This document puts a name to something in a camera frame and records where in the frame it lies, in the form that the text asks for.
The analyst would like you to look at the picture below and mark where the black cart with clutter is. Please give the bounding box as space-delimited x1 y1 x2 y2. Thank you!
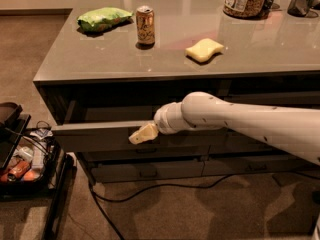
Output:
0 102 73 240

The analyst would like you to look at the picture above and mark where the grey drawer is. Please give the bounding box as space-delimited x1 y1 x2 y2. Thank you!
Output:
210 133 272 154
202 155 317 176
51 100 231 153
225 91 320 105
91 160 204 183
82 145 210 162

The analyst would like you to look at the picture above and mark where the yellow sponge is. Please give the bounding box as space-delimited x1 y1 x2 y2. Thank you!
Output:
185 38 224 63

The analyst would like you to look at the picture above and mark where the grey drawer cabinet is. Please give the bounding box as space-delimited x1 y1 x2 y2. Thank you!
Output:
34 0 320 183

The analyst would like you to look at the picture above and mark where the orange soda can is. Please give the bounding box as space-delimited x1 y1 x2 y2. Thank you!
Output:
136 5 155 45

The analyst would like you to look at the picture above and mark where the black floor cable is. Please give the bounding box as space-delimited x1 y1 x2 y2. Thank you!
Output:
87 174 234 240

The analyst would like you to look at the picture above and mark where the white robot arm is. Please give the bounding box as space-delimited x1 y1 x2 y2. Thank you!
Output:
129 92 320 165

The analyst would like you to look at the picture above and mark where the green chip bag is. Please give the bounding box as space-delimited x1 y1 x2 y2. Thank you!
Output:
77 7 133 33

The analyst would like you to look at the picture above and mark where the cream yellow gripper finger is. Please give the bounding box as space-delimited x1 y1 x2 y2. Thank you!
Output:
129 123 158 145

